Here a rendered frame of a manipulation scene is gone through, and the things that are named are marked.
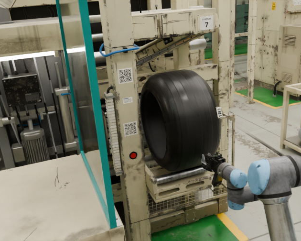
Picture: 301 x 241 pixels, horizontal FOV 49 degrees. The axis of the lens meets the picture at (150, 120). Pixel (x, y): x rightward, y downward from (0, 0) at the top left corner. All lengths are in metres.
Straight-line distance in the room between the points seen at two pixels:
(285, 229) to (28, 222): 0.83
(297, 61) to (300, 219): 3.47
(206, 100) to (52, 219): 1.00
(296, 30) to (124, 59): 4.69
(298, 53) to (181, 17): 4.22
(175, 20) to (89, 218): 1.34
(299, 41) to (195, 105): 4.49
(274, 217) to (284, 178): 0.14
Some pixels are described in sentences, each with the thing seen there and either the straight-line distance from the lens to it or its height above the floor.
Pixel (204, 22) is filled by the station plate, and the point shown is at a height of 1.70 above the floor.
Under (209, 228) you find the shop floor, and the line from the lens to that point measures 2.98.
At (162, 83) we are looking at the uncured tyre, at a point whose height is 1.44.
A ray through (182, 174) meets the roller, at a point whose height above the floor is 0.91.
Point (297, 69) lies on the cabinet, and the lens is 6.13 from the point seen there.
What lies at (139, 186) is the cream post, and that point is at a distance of 1.94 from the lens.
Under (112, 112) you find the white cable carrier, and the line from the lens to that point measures 1.72.
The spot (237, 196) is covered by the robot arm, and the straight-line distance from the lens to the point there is 1.57.
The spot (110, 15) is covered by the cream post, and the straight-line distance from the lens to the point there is 1.63.
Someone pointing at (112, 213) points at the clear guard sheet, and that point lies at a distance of 0.95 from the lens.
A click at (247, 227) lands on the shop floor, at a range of 3.02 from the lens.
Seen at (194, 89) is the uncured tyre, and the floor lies 1.40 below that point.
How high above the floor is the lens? 1.87
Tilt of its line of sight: 20 degrees down
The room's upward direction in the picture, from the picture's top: 4 degrees counter-clockwise
